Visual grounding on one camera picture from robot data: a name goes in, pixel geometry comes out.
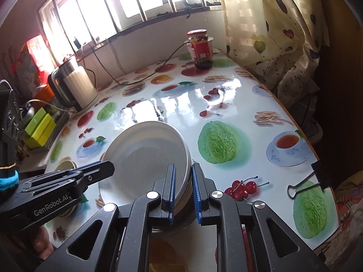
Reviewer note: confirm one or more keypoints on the yellow-green box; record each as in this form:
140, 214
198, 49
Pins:
42, 130
46, 138

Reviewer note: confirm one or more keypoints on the printed paper bag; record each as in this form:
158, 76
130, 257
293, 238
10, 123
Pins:
25, 70

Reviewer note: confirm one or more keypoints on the blue fuzzy band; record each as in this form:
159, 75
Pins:
8, 182

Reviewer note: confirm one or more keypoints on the person's left hand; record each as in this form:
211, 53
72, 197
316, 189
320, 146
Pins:
42, 243

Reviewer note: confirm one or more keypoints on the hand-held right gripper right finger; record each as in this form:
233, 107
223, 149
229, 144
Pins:
197, 195

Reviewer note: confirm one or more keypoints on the striped storage tray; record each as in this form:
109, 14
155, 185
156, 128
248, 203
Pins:
58, 130

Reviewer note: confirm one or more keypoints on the grey-green round device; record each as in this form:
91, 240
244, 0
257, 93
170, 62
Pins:
28, 114

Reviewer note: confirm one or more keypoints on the large black binder clip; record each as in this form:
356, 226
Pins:
320, 172

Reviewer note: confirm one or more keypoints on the white shelf board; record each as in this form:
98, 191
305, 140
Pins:
34, 163

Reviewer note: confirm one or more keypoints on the red box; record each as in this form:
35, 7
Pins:
39, 51

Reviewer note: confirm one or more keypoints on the cream and black electric kettle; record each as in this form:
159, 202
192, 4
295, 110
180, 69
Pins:
79, 87

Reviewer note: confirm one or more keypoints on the barred window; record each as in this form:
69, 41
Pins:
113, 2

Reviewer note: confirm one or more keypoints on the fruit print tablecloth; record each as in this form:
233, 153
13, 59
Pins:
241, 113

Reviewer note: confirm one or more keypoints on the cream heart print curtain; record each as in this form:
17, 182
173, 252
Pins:
272, 34

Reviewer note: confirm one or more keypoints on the orange box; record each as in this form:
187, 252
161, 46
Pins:
45, 93

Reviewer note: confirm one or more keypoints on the printed blanket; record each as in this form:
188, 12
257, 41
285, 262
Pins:
351, 204

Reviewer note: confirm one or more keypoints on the glass jar with red label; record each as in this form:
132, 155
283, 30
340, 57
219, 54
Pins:
200, 51

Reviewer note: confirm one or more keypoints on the tan and brown patterned plate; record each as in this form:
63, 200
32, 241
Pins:
167, 232

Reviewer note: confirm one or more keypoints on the white ceramic plate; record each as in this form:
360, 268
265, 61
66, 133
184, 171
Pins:
141, 158

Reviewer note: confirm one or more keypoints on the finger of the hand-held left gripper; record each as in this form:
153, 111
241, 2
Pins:
96, 170
62, 187

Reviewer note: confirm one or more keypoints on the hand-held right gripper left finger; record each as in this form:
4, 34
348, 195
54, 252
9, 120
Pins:
172, 195

